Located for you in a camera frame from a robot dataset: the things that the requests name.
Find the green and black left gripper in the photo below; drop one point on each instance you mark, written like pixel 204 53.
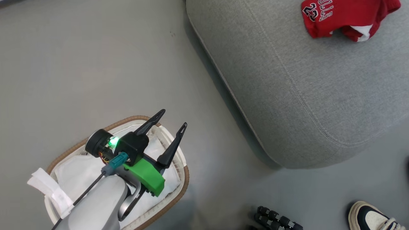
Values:
pixel 148 177

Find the grey fabric ottoman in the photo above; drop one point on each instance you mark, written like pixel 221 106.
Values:
pixel 303 89

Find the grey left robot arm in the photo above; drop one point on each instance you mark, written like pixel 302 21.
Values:
pixel 99 204

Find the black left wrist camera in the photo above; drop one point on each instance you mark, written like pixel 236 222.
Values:
pixel 131 147

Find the white cloth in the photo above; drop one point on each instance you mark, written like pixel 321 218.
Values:
pixel 80 172

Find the red basketball jersey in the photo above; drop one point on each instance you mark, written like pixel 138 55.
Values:
pixel 338 16

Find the white and black sneaker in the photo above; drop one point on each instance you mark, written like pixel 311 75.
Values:
pixel 370 218

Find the white laundry basket brown rim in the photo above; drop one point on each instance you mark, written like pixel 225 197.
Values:
pixel 179 179

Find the black ribbed connector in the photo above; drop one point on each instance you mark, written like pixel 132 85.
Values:
pixel 266 222
pixel 281 219

